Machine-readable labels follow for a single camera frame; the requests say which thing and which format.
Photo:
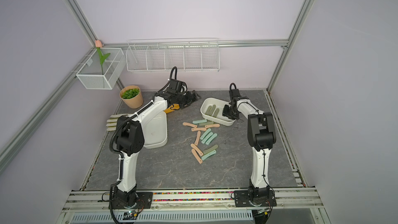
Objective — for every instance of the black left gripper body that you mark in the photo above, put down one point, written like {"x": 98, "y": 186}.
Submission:
{"x": 183, "y": 100}

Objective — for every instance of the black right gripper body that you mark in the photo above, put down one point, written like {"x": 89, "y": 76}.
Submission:
{"x": 228, "y": 112}

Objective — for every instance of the white basin with knives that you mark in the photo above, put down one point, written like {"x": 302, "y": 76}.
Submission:
{"x": 220, "y": 119}

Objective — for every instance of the olive knife apart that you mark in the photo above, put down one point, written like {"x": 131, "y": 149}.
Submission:
{"x": 208, "y": 110}

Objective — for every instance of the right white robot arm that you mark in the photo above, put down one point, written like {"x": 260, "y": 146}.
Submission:
{"x": 260, "y": 135}

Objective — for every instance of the white basin near left arm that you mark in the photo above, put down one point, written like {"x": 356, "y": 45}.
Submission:
{"x": 155, "y": 132}

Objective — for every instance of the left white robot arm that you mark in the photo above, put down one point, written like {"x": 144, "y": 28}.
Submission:
{"x": 128, "y": 139}

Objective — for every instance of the yellow plastic basin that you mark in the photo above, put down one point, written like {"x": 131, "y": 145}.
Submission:
{"x": 172, "y": 108}

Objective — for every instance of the peach knife top right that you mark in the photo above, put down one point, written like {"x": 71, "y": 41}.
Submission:
{"x": 215, "y": 125}

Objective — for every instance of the olive knife top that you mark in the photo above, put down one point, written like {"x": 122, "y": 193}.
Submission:
{"x": 204, "y": 124}

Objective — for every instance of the peach knife top left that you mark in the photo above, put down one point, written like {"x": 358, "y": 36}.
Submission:
{"x": 190, "y": 125}

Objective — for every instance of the mint knife top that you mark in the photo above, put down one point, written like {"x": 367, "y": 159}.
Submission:
{"x": 199, "y": 121}

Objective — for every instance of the peach knife top centre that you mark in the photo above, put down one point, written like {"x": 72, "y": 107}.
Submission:
{"x": 198, "y": 129}

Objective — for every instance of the mint knife middle right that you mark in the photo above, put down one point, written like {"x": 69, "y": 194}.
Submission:
{"x": 211, "y": 138}

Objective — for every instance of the mint knife middle centre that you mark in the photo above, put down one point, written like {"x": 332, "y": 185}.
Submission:
{"x": 207, "y": 137}

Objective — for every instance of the peach knife upright middle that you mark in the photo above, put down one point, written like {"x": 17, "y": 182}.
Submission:
{"x": 197, "y": 138}

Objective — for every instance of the mint knife middle left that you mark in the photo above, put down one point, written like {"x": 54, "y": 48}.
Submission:
{"x": 205, "y": 134}

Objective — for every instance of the mint knife bottom of pile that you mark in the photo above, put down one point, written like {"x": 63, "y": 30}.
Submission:
{"x": 211, "y": 153}

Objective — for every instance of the peach plastic plant pot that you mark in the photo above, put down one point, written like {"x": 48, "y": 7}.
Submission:
{"x": 135, "y": 102}

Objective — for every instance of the peach knife lower middle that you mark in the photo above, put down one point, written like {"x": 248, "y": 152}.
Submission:
{"x": 198, "y": 151}

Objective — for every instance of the green artificial plant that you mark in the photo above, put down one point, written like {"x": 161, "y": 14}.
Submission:
{"x": 130, "y": 93}

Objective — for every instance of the peach knife bottom of pile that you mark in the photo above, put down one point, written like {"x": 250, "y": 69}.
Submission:
{"x": 197, "y": 156}

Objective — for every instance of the beige green work glove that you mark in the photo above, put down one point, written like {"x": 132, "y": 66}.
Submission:
{"x": 111, "y": 123}

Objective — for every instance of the small white mesh basket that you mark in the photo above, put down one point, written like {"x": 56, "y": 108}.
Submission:
{"x": 90, "y": 74}

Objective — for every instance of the artificial pink tulip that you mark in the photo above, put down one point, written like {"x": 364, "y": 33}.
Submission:
{"x": 102, "y": 57}

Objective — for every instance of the white wire wall shelf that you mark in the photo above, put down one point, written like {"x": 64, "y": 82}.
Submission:
{"x": 187, "y": 54}

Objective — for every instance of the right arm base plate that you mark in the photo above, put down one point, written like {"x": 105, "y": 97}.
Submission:
{"x": 258, "y": 198}

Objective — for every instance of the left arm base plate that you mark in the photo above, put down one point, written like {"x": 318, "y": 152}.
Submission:
{"x": 135, "y": 200}

